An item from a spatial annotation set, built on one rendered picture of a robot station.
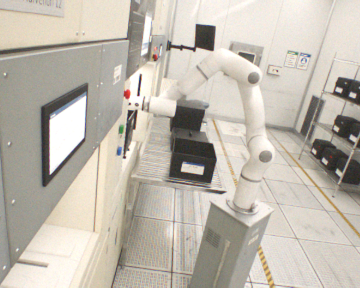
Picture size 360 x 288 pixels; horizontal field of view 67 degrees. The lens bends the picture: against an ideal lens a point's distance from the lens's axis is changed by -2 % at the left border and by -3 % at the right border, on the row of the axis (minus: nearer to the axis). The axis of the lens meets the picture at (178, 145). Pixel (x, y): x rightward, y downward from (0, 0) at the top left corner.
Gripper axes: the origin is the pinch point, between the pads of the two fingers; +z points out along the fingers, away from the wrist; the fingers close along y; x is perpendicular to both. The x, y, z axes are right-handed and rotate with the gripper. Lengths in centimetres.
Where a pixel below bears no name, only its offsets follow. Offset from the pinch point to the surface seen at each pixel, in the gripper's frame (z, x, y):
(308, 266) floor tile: -165, -125, 40
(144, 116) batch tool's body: -13.1, -19.1, 41.9
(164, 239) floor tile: -42, -125, 49
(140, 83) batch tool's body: -7.7, 1.7, 42.1
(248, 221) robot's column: -79, -49, -16
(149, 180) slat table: -24, -50, 12
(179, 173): -41, -45, 19
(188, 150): -47, -40, 46
